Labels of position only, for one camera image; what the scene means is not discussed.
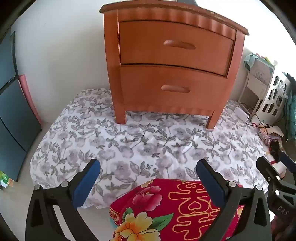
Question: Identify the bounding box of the red floral pillow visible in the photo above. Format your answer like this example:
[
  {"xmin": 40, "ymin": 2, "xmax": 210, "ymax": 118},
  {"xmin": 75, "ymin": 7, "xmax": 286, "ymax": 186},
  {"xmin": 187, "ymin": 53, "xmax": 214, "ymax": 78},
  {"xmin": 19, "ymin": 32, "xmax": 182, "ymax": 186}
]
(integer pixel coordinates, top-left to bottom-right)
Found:
[{"xmin": 109, "ymin": 178, "xmax": 245, "ymax": 241}]

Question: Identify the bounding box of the black cable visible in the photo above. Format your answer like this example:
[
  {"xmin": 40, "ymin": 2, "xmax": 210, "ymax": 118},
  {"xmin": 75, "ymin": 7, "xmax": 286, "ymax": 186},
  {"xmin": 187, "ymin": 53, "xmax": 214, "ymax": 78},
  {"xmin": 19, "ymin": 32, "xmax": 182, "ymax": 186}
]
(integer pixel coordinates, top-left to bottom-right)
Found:
[{"xmin": 238, "ymin": 103, "xmax": 278, "ymax": 128}]

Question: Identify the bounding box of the teal cloth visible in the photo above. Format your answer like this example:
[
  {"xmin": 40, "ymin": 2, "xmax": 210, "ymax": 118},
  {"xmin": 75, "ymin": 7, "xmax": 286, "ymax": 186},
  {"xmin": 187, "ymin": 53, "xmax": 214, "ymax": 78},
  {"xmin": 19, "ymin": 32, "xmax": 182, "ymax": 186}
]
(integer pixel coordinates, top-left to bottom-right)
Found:
[{"xmin": 244, "ymin": 54, "xmax": 257, "ymax": 70}]

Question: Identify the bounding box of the small white desk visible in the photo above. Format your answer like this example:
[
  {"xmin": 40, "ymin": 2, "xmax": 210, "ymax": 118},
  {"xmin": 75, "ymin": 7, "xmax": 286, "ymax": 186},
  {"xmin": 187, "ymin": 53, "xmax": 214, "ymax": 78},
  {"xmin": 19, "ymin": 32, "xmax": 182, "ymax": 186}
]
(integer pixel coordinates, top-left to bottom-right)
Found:
[{"xmin": 240, "ymin": 54, "xmax": 275, "ymax": 105}]

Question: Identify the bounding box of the white power box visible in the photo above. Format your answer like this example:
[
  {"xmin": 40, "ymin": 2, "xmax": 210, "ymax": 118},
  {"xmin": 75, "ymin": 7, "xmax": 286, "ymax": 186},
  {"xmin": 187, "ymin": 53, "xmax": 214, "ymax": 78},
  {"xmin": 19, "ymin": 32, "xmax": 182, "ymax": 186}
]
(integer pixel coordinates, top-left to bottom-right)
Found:
[{"xmin": 233, "ymin": 107, "xmax": 250, "ymax": 121}]

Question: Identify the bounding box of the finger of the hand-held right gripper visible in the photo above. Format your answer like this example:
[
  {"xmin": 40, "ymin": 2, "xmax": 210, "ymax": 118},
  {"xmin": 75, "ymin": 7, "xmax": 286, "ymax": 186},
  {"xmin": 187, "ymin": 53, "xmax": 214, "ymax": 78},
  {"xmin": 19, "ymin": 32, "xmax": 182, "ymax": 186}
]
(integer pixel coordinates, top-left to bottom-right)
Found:
[
  {"xmin": 280, "ymin": 152, "xmax": 296, "ymax": 172},
  {"xmin": 256, "ymin": 156, "xmax": 284, "ymax": 186}
]

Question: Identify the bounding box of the colourful toy pile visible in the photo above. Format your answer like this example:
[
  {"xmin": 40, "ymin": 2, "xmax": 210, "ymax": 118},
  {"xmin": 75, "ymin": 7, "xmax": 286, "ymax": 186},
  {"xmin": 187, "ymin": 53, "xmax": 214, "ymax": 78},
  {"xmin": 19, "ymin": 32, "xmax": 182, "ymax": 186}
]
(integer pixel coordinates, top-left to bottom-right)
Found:
[{"xmin": 258, "ymin": 126, "xmax": 288, "ymax": 174}]

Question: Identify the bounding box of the teal jacket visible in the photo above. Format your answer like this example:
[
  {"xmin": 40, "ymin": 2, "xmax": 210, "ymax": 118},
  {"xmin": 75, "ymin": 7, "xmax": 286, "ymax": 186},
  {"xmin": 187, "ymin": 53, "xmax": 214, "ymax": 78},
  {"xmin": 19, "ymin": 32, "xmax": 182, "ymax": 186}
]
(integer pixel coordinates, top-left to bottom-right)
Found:
[{"xmin": 284, "ymin": 74, "xmax": 296, "ymax": 142}]

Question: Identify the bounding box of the grey floral blanket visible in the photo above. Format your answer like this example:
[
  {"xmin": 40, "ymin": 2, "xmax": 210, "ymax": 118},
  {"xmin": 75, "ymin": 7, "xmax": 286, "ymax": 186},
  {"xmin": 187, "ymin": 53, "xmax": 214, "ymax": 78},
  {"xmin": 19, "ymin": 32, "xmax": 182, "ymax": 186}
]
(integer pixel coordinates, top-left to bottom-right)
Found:
[{"xmin": 30, "ymin": 88, "xmax": 270, "ymax": 209}]

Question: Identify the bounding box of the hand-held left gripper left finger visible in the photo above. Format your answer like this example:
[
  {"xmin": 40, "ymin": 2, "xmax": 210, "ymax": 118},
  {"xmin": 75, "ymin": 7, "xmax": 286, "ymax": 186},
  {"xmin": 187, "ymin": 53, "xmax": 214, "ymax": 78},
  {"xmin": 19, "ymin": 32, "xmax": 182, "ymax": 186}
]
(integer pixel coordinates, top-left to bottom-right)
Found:
[{"xmin": 25, "ymin": 159, "xmax": 101, "ymax": 241}]

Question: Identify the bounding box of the wooden nightstand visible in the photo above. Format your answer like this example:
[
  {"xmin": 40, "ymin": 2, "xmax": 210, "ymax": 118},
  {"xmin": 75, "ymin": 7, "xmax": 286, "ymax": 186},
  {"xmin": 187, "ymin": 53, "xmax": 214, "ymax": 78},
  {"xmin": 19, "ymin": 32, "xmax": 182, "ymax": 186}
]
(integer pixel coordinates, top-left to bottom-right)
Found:
[{"xmin": 99, "ymin": 0, "xmax": 250, "ymax": 132}]

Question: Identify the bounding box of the black toy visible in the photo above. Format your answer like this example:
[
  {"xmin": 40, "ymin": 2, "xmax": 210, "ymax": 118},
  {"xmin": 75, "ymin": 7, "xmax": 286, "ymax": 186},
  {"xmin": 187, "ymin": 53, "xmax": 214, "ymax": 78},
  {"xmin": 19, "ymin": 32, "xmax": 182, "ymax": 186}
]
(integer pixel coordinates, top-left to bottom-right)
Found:
[{"xmin": 270, "ymin": 141, "xmax": 281, "ymax": 163}]

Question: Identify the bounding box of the dark blue-grey panel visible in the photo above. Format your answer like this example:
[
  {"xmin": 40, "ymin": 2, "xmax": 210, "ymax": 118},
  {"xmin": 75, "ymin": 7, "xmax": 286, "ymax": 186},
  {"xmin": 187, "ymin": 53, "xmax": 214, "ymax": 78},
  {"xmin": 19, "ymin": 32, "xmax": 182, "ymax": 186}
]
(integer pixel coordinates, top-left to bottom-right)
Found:
[{"xmin": 0, "ymin": 31, "xmax": 42, "ymax": 182}]

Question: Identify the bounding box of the plain wooden drawer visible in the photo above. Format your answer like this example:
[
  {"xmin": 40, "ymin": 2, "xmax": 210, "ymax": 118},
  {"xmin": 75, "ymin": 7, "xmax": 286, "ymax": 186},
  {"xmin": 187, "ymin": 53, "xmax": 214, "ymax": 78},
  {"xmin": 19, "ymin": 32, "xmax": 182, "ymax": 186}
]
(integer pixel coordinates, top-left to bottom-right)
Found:
[{"xmin": 118, "ymin": 20, "xmax": 237, "ymax": 77}]

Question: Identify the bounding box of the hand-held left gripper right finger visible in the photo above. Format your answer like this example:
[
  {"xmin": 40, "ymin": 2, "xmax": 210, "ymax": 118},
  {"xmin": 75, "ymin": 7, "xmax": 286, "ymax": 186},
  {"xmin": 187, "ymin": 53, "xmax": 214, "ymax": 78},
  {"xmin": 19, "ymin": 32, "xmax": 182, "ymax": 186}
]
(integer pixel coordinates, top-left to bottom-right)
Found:
[{"xmin": 196, "ymin": 159, "xmax": 272, "ymax": 241}]

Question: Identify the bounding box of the green package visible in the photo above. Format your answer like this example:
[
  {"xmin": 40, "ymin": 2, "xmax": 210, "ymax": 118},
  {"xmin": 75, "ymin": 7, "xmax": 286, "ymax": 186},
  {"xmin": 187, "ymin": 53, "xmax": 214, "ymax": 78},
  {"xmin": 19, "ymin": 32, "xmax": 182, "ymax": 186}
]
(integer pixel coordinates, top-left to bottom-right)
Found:
[{"xmin": 0, "ymin": 170, "xmax": 14, "ymax": 192}]

